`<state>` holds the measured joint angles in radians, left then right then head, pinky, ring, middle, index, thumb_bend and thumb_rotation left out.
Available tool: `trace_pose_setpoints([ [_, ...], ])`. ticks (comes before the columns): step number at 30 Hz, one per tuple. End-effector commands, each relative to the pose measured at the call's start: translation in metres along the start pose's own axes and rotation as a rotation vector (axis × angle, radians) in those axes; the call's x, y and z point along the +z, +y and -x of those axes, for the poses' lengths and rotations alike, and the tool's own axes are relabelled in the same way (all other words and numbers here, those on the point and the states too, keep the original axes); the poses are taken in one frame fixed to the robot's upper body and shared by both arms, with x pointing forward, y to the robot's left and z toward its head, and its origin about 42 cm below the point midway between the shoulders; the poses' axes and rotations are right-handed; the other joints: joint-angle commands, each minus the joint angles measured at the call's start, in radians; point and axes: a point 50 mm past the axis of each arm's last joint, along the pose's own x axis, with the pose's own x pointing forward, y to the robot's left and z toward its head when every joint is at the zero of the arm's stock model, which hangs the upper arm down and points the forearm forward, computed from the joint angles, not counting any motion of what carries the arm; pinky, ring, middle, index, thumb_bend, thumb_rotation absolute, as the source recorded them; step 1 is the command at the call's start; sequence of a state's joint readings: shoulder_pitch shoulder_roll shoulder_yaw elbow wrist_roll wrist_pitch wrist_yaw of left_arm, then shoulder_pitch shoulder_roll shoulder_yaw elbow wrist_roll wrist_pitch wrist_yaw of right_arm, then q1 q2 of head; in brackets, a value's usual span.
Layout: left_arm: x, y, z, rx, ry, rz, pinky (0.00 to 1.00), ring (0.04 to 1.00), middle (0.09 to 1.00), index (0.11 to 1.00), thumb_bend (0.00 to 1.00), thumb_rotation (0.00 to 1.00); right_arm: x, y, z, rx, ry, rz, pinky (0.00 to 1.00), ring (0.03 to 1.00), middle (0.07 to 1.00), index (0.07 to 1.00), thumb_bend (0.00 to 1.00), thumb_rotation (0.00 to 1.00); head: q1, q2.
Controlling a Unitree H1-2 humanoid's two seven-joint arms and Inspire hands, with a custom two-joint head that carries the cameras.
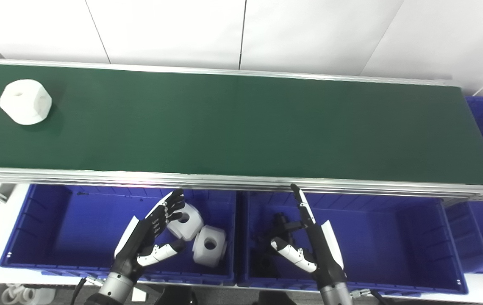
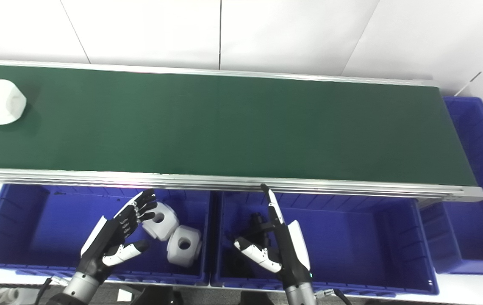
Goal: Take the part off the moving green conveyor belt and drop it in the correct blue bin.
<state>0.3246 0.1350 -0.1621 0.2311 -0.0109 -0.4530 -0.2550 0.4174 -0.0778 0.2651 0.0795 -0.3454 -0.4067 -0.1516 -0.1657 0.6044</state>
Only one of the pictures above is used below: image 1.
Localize white faceted plastic part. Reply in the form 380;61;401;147
0;79;53;126
166;202;205;242
192;225;228;268

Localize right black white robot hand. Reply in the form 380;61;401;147
270;183;348;289

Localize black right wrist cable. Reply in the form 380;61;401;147
349;288;389;305

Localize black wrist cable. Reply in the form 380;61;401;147
349;288;389;305
69;274;107;305

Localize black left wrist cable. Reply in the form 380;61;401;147
69;274;107;305

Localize white plastic items on floor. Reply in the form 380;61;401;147
1;283;56;305

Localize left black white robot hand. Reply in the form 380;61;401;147
113;189;187;281

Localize green conveyor belt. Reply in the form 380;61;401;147
0;58;483;203
0;63;483;186

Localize blue bin with white parts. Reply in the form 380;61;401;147
0;183;237;286

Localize black robot torso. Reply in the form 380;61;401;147
152;286;298;305

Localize black plastic part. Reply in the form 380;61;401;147
252;212;304;277

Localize blue bin with black parts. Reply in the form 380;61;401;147
237;190;469;296

